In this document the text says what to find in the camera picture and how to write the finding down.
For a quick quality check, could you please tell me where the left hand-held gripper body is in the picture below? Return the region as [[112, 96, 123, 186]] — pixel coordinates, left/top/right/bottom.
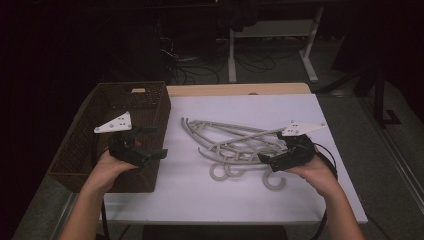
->
[[93, 111, 153, 168]]

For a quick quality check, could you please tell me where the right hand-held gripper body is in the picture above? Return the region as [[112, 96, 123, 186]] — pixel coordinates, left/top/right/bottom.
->
[[271, 120, 327, 173]]

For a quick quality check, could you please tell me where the brown wicker basket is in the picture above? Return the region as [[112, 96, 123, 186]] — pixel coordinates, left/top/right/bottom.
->
[[47, 81, 172, 194]]

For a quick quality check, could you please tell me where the person's right hand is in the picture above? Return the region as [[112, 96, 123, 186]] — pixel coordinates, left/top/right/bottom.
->
[[284, 149, 339, 198]]

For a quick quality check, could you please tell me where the person's left hand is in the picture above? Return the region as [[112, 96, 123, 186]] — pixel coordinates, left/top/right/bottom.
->
[[88, 151, 138, 194]]

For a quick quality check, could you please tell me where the white foam board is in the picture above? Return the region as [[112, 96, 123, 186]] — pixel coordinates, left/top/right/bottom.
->
[[101, 94, 368, 225]]

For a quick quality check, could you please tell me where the wooden table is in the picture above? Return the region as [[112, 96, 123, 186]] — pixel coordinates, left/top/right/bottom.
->
[[165, 82, 313, 98]]

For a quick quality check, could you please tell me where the black metal stand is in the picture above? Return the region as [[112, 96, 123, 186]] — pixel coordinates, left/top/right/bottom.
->
[[316, 63, 402, 128]]

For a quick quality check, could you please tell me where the dark cloth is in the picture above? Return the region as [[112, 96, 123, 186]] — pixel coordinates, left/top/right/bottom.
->
[[216, 0, 262, 33]]

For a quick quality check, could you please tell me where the right hand-held gripper cable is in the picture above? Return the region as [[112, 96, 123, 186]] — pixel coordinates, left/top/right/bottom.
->
[[311, 143, 338, 240]]

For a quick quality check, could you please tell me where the tangle of floor cables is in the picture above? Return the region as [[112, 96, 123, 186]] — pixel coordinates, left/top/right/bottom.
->
[[159, 34, 278, 85]]

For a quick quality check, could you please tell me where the white metal desk frame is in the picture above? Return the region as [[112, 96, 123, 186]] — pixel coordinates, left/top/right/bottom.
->
[[228, 6, 325, 84]]

